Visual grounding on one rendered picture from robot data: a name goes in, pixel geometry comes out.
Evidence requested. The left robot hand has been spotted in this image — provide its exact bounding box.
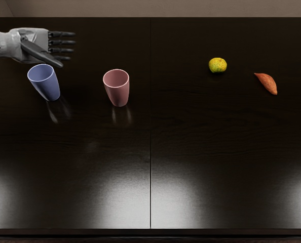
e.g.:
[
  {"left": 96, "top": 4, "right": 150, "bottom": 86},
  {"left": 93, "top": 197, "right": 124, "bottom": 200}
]
[{"left": 0, "top": 27, "right": 77, "bottom": 69}]

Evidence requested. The blue cup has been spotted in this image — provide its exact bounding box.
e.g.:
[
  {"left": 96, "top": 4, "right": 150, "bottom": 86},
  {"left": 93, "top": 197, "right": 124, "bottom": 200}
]
[{"left": 27, "top": 63, "right": 61, "bottom": 102}]

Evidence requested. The pink cup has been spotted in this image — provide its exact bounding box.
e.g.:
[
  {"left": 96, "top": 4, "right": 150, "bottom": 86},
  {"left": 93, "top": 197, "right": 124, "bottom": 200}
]
[{"left": 102, "top": 69, "right": 130, "bottom": 107}]

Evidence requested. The yellow-green citrus fruit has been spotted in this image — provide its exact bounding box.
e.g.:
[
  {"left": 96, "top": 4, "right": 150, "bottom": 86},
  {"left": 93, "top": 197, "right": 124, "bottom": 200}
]
[{"left": 208, "top": 57, "right": 228, "bottom": 74}]

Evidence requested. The orange sweet potato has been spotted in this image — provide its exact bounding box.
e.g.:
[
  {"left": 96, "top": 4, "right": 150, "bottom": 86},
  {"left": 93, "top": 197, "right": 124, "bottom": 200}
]
[{"left": 253, "top": 72, "right": 278, "bottom": 96}]

